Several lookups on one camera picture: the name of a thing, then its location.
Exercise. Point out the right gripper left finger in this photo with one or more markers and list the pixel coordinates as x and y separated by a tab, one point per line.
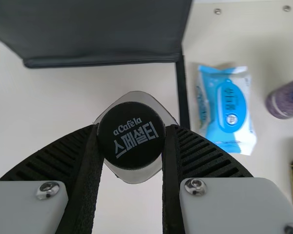
51	158

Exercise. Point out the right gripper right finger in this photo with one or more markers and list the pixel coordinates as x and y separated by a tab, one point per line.
205	158

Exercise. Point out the dark coffee bottle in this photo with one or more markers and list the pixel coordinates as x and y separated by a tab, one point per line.
131	136

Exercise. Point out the blue wet wipes pack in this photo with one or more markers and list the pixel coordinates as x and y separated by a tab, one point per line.
229	104

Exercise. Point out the black strip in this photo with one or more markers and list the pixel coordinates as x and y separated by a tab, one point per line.
182	92

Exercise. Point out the purple can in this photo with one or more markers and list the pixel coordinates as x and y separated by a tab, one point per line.
286	100

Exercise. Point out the dark grey bag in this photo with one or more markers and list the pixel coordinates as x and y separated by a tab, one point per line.
88	29

